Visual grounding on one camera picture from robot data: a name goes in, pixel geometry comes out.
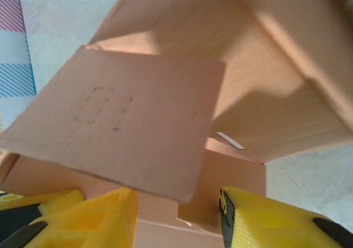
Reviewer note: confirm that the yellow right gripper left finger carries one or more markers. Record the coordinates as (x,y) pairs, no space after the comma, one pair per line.
(96,226)

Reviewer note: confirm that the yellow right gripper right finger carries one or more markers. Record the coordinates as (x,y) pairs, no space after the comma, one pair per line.
(275,226)

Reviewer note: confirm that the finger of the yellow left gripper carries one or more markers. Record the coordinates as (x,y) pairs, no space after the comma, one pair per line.
(41,201)

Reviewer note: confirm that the orange cardboard box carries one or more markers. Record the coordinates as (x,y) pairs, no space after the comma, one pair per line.
(124,107)

